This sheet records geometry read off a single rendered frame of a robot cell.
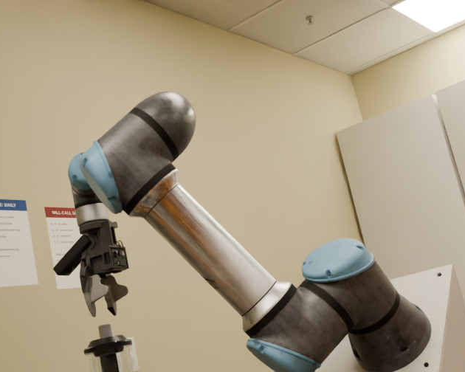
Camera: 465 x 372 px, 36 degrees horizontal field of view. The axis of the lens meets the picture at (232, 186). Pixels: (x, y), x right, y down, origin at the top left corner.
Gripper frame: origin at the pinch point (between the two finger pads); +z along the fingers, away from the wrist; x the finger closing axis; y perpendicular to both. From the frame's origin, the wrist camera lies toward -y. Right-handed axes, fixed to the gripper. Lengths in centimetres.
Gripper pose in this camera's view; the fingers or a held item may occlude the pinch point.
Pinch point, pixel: (101, 312)
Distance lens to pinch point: 170.6
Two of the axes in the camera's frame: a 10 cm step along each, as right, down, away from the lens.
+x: 3.9, 1.3, 9.1
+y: 9.0, -2.8, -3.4
